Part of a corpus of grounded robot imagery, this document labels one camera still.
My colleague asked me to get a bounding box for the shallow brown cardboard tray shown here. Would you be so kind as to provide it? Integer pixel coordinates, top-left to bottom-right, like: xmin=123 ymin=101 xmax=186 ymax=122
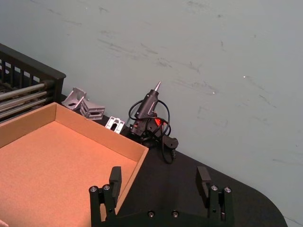
xmin=0 ymin=102 xmax=149 ymax=227

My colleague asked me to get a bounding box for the black table cloth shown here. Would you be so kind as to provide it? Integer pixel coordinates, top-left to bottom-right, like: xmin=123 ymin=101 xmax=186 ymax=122
xmin=59 ymin=93 xmax=288 ymax=227

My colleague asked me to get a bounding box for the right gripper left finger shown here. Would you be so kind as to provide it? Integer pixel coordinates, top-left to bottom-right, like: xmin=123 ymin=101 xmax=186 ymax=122
xmin=89 ymin=166 xmax=122 ymax=224

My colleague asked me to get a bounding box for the ribbed grey metal corner bracket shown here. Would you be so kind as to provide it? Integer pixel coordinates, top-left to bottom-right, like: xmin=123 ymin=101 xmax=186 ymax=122
xmin=80 ymin=98 xmax=106 ymax=121

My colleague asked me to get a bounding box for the black rack with steel bars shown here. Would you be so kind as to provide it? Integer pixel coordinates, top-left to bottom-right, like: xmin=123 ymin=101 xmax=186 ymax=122
xmin=0 ymin=43 xmax=67 ymax=123

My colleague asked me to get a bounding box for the small white slotted bracket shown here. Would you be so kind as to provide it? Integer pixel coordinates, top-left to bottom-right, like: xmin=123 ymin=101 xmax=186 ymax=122
xmin=105 ymin=116 xmax=125 ymax=134

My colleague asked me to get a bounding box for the black corded glue gun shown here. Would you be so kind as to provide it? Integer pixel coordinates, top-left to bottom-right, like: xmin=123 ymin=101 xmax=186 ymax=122
xmin=128 ymin=80 xmax=179 ymax=164

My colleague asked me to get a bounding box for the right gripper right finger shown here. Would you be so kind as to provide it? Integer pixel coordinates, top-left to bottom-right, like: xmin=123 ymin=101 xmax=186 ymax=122
xmin=196 ymin=166 xmax=235 ymax=225

